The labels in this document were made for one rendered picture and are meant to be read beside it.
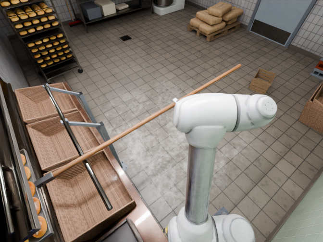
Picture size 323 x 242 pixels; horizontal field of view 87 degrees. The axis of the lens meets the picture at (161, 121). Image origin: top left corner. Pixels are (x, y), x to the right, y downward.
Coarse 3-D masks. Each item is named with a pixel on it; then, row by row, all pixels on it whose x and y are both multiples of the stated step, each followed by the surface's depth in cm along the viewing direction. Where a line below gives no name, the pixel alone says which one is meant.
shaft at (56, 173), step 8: (240, 64) 159; (216, 80) 146; (200, 88) 139; (184, 96) 133; (160, 112) 123; (144, 120) 118; (136, 128) 115; (120, 136) 110; (104, 144) 106; (88, 152) 103; (96, 152) 105; (80, 160) 100; (64, 168) 97; (56, 176) 96
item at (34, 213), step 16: (0, 128) 89; (0, 144) 84; (16, 144) 85; (0, 160) 79; (0, 192) 71; (16, 192) 70; (0, 208) 67; (32, 208) 66; (0, 224) 64; (16, 224) 63; (0, 240) 61; (16, 240) 61
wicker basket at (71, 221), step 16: (96, 160) 161; (64, 176) 148; (80, 176) 157; (112, 176) 157; (64, 192) 138; (80, 192) 148; (96, 192) 148; (112, 192) 148; (128, 192) 135; (64, 208) 125; (80, 208) 141; (112, 208) 140; (128, 208) 136; (64, 224) 114; (80, 224) 128; (96, 224) 115; (64, 240) 106; (80, 240) 116
